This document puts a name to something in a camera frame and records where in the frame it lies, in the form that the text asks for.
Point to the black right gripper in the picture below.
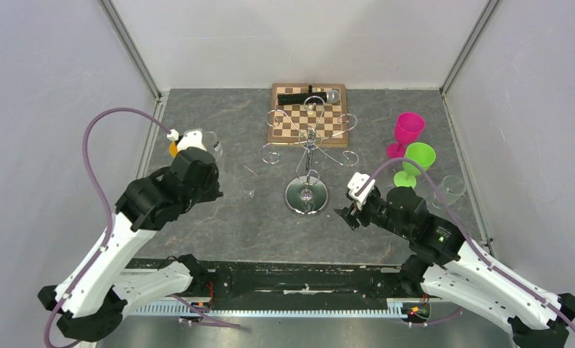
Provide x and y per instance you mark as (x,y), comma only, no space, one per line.
(348,215)

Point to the chrome wine glass rack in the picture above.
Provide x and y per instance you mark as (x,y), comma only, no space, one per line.
(306,195)

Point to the green plastic wine glass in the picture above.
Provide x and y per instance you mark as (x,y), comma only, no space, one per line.
(421,154)

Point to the pink plastic wine glass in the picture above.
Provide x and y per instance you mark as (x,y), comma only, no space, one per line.
(407,130)

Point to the orange plastic wine glass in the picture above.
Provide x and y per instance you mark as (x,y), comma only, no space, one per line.
(173,149)

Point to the clear ribbed wine glass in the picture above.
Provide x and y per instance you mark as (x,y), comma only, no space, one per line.
(247,195)

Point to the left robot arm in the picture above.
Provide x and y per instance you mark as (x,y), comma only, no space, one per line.
(90,304)

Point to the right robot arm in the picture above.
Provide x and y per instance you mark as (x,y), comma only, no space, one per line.
(445,265)

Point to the wooden chess board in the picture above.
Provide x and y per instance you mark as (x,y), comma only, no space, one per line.
(336,120)

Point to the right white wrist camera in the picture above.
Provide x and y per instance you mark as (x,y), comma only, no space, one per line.
(359,187)

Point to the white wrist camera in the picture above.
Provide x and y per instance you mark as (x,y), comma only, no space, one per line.
(190,138)
(359,187)

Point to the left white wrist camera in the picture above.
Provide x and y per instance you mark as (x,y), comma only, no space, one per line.
(190,138)

